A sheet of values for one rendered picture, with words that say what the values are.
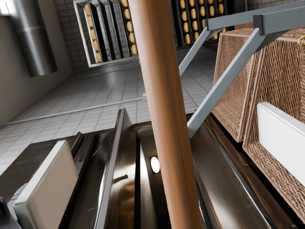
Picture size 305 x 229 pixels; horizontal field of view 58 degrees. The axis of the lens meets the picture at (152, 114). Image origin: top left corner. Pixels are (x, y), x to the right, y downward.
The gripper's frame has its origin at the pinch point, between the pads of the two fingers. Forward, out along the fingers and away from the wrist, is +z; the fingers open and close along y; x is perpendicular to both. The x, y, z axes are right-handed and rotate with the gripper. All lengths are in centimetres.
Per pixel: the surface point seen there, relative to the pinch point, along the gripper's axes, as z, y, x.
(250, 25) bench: 146, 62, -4
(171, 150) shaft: 4.6, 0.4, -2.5
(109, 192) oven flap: 60, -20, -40
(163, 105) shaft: 4.7, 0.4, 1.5
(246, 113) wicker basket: 101, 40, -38
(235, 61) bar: 43.9, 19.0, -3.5
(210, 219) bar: 13.2, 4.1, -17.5
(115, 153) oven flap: 88, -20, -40
